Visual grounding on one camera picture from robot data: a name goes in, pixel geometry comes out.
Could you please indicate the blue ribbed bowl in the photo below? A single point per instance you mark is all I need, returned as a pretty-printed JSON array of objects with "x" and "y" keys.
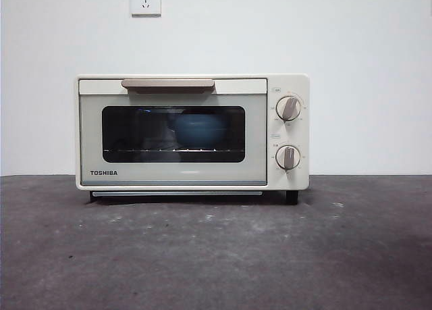
[{"x": 199, "y": 131}]

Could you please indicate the beige oven knob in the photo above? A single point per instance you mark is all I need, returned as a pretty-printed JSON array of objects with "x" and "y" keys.
[
  {"x": 288, "y": 108},
  {"x": 288, "y": 157}
]

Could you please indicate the cream Toshiba toaster oven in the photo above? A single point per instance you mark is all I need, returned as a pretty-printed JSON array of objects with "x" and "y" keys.
[{"x": 288, "y": 83}]

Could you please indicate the white wall power socket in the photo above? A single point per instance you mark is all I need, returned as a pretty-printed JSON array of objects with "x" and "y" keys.
[{"x": 146, "y": 6}]

